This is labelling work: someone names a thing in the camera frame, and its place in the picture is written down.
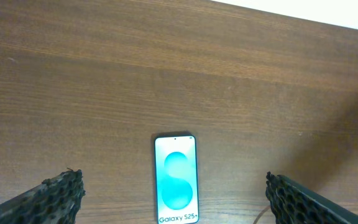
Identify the blue screen smartphone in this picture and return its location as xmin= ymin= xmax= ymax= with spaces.
xmin=153 ymin=131 xmax=200 ymax=224

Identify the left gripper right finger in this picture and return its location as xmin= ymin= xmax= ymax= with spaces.
xmin=265 ymin=172 xmax=358 ymax=224

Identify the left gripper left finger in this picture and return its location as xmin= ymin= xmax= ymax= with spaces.
xmin=0 ymin=169 xmax=86 ymax=224

